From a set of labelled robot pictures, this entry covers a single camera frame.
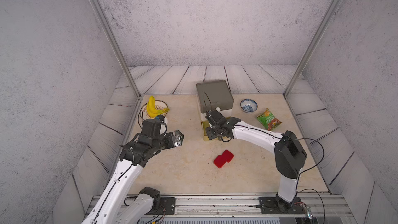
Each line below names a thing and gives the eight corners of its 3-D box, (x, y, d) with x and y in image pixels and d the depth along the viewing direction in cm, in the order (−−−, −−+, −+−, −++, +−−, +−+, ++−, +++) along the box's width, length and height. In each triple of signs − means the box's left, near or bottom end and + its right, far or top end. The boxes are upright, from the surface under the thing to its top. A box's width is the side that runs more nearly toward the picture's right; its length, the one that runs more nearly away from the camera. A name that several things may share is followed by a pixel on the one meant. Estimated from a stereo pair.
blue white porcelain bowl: (244, 114, 111) (245, 110, 107) (238, 104, 117) (239, 100, 114) (257, 110, 113) (259, 106, 109) (251, 101, 119) (252, 97, 116)
